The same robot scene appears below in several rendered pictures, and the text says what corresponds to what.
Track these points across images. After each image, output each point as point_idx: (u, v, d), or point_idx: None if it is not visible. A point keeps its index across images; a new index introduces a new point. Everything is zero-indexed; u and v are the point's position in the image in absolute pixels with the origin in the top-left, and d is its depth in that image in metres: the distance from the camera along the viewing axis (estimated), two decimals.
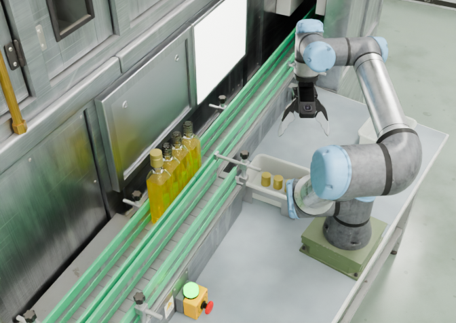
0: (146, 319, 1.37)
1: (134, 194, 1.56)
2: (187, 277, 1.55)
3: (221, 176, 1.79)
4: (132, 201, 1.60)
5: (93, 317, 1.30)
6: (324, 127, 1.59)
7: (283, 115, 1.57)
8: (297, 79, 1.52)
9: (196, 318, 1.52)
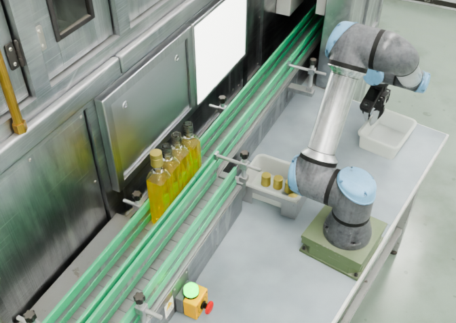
0: (146, 319, 1.37)
1: (134, 194, 1.56)
2: (187, 277, 1.55)
3: (221, 176, 1.79)
4: (132, 201, 1.60)
5: (93, 317, 1.30)
6: (372, 120, 2.12)
7: None
8: None
9: (196, 318, 1.52)
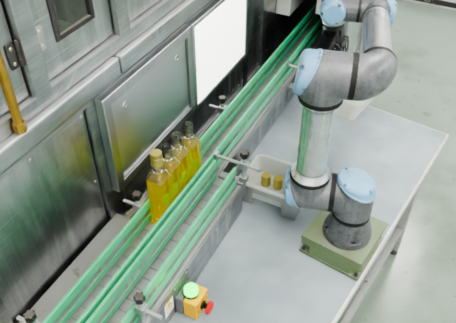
0: (146, 319, 1.37)
1: (134, 194, 1.56)
2: (187, 277, 1.55)
3: (221, 176, 1.79)
4: (132, 201, 1.60)
5: (93, 317, 1.30)
6: None
7: None
8: (322, 27, 1.74)
9: (196, 318, 1.52)
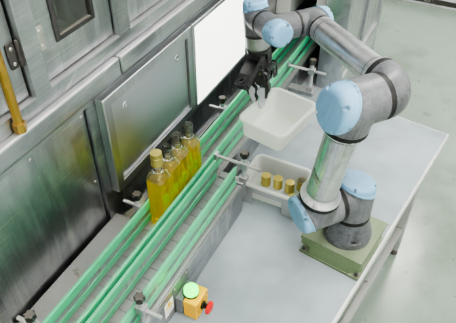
0: (146, 319, 1.37)
1: (134, 194, 1.56)
2: (187, 277, 1.55)
3: (221, 176, 1.79)
4: (132, 201, 1.60)
5: (93, 317, 1.30)
6: (260, 100, 1.70)
7: None
8: (246, 51, 1.62)
9: (196, 318, 1.52)
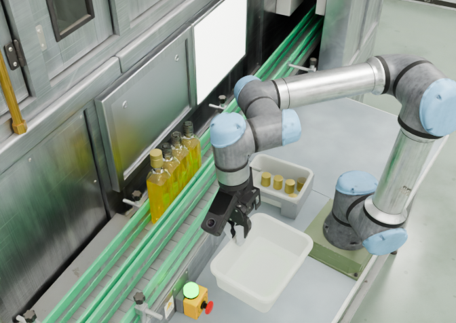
0: (146, 319, 1.37)
1: (134, 194, 1.56)
2: (187, 277, 1.55)
3: None
4: (132, 201, 1.60)
5: (93, 317, 1.30)
6: (238, 239, 1.27)
7: None
8: (218, 181, 1.19)
9: (196, 318, 1.52)
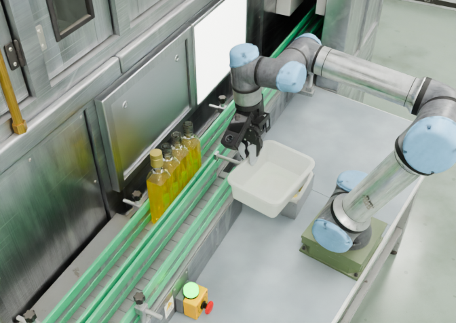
0: (146, 319, 1.37)
1: (134, 194, 1.56)
2: (187, 277, 1.55)
3: (221, 176, 1.79)
4: (132, 201, 1.60)
5: (93, 317, 1.30)
6: (251, 158, 1.49)
7: None
8: (235, 104, 1.41)
9: (196, 318, 1.52)
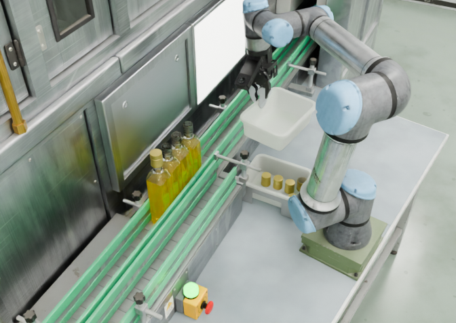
0: (146, 319, 1.37)
1: (134, 194, 1.56)
2: (187, 277, 1.55)
3: (221, 176, 1.79)
4: (132, 201, 1.60)
5: (93, 317, 1.30)
6: (260, 100, 1.70)
7: None
8: (246, 51, 1.62)
9: (196, 318, 1.52)
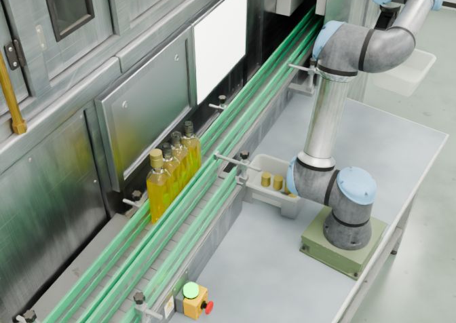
0: (146, 319, 1.37)
1: (134, 194, 1.56)
2: (187, 277, 1.55)
3: (221, 176, 1.79)
4: (132, 201, 1.60)
5: (93, 317, 1.30)
6: None
7: None
8: (380, 8, 1.84)
9: (196, 318, 1.52)
